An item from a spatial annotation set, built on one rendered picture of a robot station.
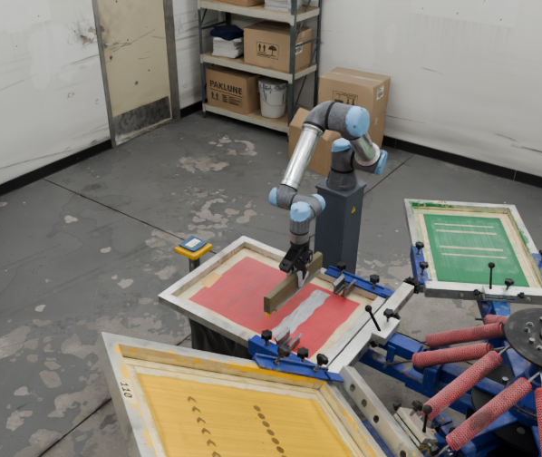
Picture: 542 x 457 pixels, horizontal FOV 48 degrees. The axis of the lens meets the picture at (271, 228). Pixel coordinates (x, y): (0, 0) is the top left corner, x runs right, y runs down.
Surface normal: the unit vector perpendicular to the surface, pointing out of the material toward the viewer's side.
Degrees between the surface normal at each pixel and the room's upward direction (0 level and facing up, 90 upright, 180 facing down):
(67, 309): 0
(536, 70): 90
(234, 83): 90
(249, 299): 0
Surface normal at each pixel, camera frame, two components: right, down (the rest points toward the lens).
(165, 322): 0.01, -0.85
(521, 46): -0.58, 0.42
